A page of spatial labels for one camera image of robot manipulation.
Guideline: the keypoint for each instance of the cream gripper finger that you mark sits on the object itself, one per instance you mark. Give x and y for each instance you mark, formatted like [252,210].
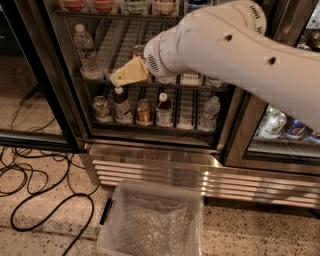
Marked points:
[117,78]

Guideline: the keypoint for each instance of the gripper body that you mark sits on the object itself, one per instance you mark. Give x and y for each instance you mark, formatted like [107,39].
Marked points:
[154,59]

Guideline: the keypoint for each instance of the red coke can top shelf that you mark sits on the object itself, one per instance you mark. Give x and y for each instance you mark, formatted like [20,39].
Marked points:
[103,5]

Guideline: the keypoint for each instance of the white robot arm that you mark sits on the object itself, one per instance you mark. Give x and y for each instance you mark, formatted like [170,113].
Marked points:
[227,42]

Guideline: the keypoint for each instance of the red coca cola can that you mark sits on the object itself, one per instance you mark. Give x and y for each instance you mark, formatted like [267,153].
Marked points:
[137,51]

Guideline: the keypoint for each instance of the clear water bottle middle shelf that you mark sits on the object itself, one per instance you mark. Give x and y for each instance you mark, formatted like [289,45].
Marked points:
[85,49]

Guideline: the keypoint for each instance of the white green soda can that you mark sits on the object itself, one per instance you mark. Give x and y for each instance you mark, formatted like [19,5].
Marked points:
[166,80]

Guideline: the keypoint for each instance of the green white can bottom shelf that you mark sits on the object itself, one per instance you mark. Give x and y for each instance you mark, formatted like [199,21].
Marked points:
[101,109]

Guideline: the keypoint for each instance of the stainless steel fridge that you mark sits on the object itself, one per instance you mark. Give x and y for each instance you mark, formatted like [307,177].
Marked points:
[182,155]

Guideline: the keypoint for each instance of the green label can top shelf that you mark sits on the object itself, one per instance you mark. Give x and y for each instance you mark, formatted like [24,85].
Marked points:
[137,7]

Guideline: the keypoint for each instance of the orange label can top shelf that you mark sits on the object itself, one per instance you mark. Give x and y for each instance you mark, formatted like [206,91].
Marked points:
[164,7]

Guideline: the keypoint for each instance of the open glass fridge door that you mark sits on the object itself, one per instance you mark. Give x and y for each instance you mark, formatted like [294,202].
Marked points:
[37,109]

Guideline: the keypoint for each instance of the red can top shelf left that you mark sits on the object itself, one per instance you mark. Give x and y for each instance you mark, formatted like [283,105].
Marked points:
[73,5]

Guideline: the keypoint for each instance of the blue can top shelf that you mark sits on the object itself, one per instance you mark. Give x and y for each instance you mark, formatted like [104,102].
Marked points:
[191,5]

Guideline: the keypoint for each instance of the closed glass fridge door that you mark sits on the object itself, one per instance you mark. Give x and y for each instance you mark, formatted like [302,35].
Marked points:
[292,22]

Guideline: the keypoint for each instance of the white green can right compartment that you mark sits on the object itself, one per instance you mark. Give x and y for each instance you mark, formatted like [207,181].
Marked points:
[272,123]

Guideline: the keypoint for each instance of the blue pepsi can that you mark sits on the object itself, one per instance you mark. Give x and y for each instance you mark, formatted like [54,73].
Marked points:
[313,136]
[294,129]

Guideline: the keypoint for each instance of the brown tea bottle white cap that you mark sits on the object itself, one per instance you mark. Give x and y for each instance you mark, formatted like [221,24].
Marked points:
[123,112]

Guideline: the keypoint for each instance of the dark tea bottle white cap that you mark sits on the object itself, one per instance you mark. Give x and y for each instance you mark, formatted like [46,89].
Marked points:
[164,111]

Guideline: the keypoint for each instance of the small clear water bottle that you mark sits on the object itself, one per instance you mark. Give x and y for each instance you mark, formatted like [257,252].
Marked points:
[209,115]

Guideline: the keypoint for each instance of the clear plastic bin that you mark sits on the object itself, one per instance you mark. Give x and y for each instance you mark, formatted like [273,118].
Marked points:
[115,219]

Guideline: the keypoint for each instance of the bubble wrap sheet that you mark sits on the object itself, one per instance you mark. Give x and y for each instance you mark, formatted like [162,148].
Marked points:
[153,228]

